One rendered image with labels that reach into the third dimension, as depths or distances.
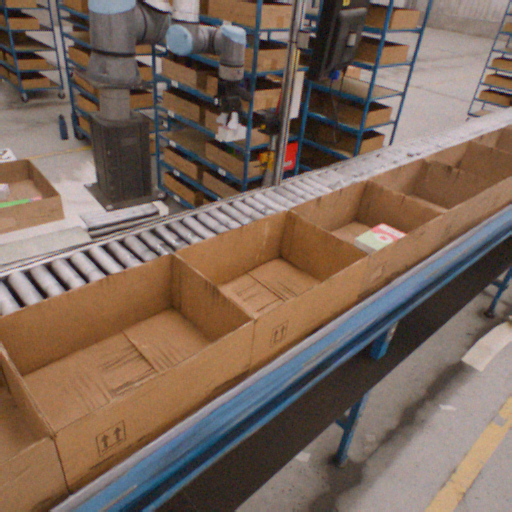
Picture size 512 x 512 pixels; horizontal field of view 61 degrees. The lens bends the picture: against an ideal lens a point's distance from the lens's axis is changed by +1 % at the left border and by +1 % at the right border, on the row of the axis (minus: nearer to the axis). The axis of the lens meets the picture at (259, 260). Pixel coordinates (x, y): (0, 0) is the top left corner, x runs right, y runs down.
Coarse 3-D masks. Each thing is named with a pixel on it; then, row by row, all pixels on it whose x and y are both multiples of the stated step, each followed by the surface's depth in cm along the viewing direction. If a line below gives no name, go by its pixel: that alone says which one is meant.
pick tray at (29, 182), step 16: (16, 160) 179; (0, 176) 178; (16, 176) 182; (32, 176) 183; (16, 192) 176; (32, 192) 177; (48, 192) 171; (0, 208) 148; (16, 208) 151; (32, 208) 154; (48, 208) 158; (0, 224) 150; (16, 224) 154; (32, 224) 158
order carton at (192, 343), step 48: (96, 288) 91; (144, 288) 101; (192, 288) 100; (0, 336) 81; (48, 336) 89; (96, 336) 97; (144, 336) 100; (192, 336) 102; (240, 336) 84; (48, 384) 88; (96, 384) 88; (144, 384) 70; (192, 384) 80; (96, 432) 68; (144, 432) 77
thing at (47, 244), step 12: (72, 228) 159; (36, 240) 151; (48, 240) 152; (60, 240) 152; (72, 240) 153; (84, 240) 154; (0, 252) 144; (12, 252) 144; (24, 252) 145; (36, 252) 145; (48, 252) 146; (0, 264) 139
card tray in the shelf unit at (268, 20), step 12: (216, 0) 228; (228, 0) 221; (252, 0) 248; (264, 0) 242; (216, 12) 231; (228, 12) 224; (240, 12) 218; (252, 12) 212; (264, 12) 212; (276, 12) 217; (288, 12) 222; (240, 24) 221; (252, 24) 215; (264, 24) 216; (276, 24) 220; (288, 24) 226
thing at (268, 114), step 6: (252, 114) 188; (258, 114) 185; (264, 114) 185; (270, 114) 187; (252, 120) 188; (258, 120) 186; (264, 120) 186; (270, 120) 188; (276, 120) 191; (264, 126) 191; (270, 126) 192
